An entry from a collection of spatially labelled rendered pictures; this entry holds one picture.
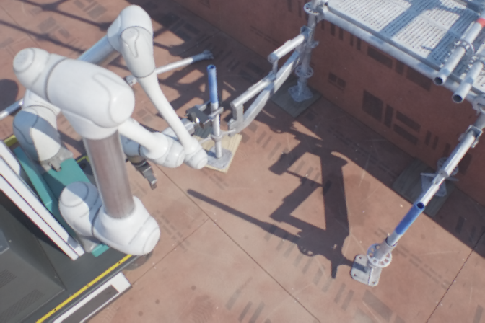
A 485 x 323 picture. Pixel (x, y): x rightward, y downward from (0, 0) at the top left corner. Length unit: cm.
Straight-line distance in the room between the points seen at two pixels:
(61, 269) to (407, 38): 208
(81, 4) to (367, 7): 267
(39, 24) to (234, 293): 294
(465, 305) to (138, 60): 201
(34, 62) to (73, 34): 263
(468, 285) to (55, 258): 212
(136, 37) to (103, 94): 58
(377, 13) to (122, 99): 172
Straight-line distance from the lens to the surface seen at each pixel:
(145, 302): 213
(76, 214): 145
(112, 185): 119
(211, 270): 212
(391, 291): 222
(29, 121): 176
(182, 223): 224
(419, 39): 226
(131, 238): 137
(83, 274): 191
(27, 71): 104
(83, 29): 367
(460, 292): 238
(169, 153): 143
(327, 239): 223
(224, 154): 242
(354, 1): 241
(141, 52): 149
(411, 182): 254
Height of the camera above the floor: 202
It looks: 53 degrees down
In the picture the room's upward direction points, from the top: straight up
